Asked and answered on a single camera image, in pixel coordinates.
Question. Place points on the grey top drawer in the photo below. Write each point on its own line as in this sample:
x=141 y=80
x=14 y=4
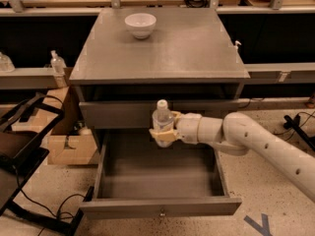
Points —
x=132 y=114

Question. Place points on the grey wooden drawer cabinet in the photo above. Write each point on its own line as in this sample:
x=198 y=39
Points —
x=188 y=56

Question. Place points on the white ceramic bowl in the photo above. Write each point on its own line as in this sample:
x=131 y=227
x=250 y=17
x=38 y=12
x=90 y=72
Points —
x=140 y=25

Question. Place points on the cardboard box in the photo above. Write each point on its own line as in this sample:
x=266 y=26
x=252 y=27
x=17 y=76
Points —
x=70 y=142

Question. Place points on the clear plastic water bottle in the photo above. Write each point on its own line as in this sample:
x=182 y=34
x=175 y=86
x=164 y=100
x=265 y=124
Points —
x=163 y=121

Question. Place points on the open grey middle drawer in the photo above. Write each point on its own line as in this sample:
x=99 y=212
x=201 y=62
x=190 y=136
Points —
x=136 y=178

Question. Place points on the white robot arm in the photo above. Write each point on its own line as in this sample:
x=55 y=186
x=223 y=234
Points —
x=235 y=134

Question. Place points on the black cart frame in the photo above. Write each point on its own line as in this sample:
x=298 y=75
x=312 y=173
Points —
x=21 y=154

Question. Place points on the small white pump bottle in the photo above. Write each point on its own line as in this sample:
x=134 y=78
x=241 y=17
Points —
x=237 y=45

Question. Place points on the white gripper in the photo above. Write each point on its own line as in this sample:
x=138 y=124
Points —
x=189 y=127

